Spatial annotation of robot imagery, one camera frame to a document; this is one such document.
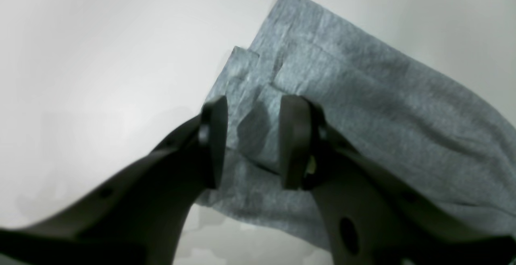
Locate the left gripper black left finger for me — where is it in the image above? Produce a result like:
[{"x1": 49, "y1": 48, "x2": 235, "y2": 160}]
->
[{"x1": 0, "y1": 96, "x2": 228, "y2": 265}]

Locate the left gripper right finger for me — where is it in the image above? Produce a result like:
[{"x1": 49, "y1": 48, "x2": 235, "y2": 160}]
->
[{"x1": 279, "y1": 95, "x2": 515, "y2": 265}]

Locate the grey T-shirt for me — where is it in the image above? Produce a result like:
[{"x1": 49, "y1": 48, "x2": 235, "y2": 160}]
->
[{"x1": 196, "y1": 0, "x2": 516, "y2": 250}]

